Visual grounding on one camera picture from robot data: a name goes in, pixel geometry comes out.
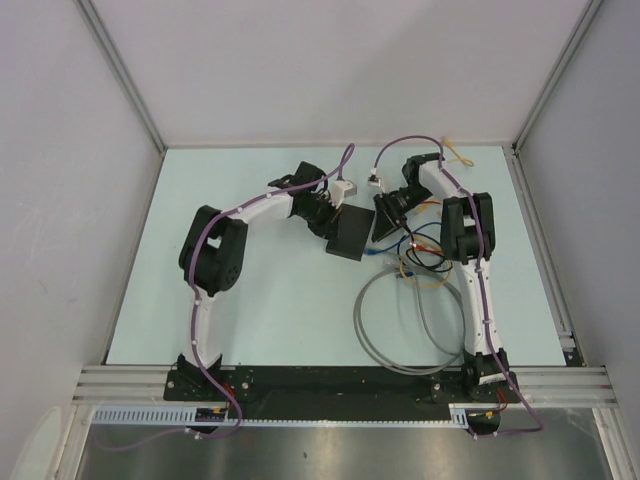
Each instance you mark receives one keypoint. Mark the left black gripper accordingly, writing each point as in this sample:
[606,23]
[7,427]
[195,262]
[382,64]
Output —
[329,228]

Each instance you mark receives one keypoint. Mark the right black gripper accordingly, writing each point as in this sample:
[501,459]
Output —
[388,218]

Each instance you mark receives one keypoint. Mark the black network switch box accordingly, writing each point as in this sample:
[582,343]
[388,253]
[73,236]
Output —
[354,226]

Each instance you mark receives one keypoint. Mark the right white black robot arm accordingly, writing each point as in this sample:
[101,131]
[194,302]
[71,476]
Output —
[467,239]

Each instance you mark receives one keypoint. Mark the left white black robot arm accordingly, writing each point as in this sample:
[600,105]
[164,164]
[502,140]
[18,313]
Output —
[213,254]

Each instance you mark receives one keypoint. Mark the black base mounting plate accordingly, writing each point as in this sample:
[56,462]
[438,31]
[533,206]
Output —
[316,393]

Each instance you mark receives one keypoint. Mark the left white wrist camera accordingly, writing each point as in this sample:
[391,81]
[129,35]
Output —
[340,190]

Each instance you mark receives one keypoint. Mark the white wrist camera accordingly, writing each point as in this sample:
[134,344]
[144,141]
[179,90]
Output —
[376,180]
[340,190]

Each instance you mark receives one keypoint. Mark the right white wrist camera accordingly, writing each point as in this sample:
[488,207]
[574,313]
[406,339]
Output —
[376,180]

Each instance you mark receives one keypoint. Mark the slotted grey cable duct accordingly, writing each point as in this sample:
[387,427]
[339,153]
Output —
[192,417]

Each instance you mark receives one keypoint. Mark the aluminium front frame rail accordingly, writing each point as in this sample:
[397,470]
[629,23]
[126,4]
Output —
[552,387]

